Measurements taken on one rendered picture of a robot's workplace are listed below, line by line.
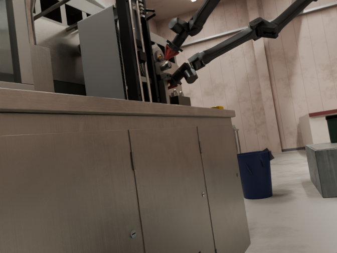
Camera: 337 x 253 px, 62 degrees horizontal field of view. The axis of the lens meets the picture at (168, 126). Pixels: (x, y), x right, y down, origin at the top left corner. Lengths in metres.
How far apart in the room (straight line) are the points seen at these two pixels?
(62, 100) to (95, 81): 0.78
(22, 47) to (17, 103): 0.17
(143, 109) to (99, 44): 0.63
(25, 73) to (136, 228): 0.50
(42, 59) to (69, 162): 0.54
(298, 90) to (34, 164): 9.27
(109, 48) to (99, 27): 0.12
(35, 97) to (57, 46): 0.96
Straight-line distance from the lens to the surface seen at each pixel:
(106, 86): 1.38
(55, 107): 0.65
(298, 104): 9.61
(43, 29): 1.56
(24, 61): 0.72
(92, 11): 1.87
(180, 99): 1.68
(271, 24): 1.63
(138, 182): 0.87
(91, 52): 1.48
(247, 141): 9.60
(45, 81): 1.11
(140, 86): 1.21
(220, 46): 1.62
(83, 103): 0.71
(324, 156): 3.23
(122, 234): 0.82
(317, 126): 6.89
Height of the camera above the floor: 0.76
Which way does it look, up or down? 4 degrees up
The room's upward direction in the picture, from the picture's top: 8 degrees counter-clockwise
